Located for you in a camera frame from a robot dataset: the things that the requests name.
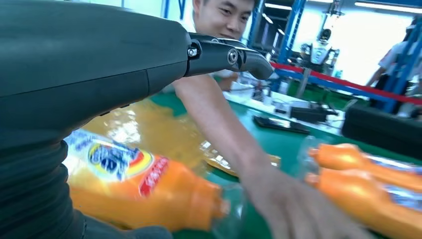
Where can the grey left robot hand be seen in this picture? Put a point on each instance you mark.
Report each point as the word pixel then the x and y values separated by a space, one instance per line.
pixel 82 59

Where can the orange detergent bottle clear cap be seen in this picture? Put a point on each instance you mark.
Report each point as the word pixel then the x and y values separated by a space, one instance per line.
pixel 362 211
pixel 346 156
pixel 165 198

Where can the black smartphone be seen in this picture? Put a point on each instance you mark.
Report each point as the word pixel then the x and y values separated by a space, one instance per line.
pixel 280 123

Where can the black label printer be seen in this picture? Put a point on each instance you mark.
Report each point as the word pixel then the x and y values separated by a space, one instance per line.
pixel 310 113

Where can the yellow taped cardboard mat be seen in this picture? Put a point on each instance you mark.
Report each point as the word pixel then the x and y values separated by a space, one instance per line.
pixel 155 128

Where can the black zip case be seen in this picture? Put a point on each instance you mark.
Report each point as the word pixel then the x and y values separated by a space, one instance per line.
pixel 379 132

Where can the background humanoid robot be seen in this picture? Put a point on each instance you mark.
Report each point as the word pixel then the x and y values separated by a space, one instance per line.
pixel 319 52

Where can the background person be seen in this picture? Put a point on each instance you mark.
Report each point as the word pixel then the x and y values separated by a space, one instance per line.
pixel 392 59

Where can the red barrier rail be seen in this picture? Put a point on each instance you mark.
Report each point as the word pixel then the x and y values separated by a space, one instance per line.
pixel 346 85

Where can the blue steel rack post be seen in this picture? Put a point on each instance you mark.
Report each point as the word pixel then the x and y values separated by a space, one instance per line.
pixel 290 33
pixel 400 89

